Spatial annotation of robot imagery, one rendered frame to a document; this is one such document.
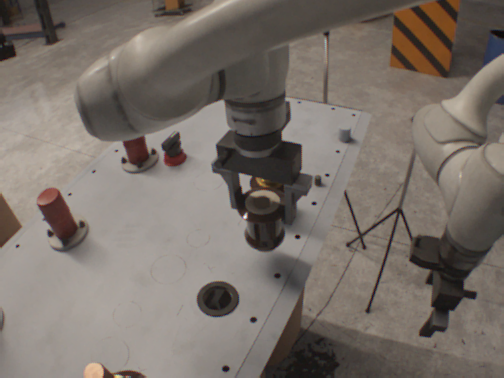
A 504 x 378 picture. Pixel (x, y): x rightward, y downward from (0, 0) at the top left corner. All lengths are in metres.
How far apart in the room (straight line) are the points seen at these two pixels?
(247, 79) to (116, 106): 0.17
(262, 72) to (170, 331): 0.50
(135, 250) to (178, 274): 0.13
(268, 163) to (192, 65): 0.30
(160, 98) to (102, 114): 0.07
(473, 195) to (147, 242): 0.68
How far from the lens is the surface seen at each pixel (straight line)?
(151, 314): 0.74
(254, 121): 0.50
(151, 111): 0.36
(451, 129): 0.60
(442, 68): 5.48
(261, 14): 0.25
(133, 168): 1.07
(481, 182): 0.51
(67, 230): 0.93
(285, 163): 0.54
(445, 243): 0.61
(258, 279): 0.74
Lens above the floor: 1.98
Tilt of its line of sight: 39 degrees down
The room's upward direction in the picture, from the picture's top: 5 degrees counter-clockwise
